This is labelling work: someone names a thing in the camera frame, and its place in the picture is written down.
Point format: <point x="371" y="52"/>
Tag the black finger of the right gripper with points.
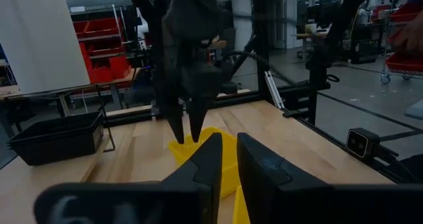
<point x="197" y="115"/>
<point x="176" y="118"/>

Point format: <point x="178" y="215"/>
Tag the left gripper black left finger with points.
<point x="185" y="197"/>

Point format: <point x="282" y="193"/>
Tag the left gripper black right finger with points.
<point x="281" y="197"/>

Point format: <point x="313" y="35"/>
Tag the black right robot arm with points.
<point x="195" y="12"/>

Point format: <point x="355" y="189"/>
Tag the wooden top desk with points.
<point x="219" y="44"/>

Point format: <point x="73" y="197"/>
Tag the wooden background table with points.
<point x="112" y="82"/>

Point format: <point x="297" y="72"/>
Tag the distant wooden table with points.
<point x="310" y="35"/>

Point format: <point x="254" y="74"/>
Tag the white board on stand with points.
<point x="39" y="35"/>

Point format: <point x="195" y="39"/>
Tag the grey padded chair armrest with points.
<point x="416" y="110"/>

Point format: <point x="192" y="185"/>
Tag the red bin cart on wheels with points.
<point x="404" y="62"/>

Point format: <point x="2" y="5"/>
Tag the black metal rig frame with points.
<point x="261" y="35"/>

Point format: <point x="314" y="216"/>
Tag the white aluminium rail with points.
<point x="274" y="90"/>

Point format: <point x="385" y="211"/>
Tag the small black table-level camera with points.
<point x="358" y="143"/>

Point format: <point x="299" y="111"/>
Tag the wooden shelf with black frame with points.
<point x="33" y="191"/>

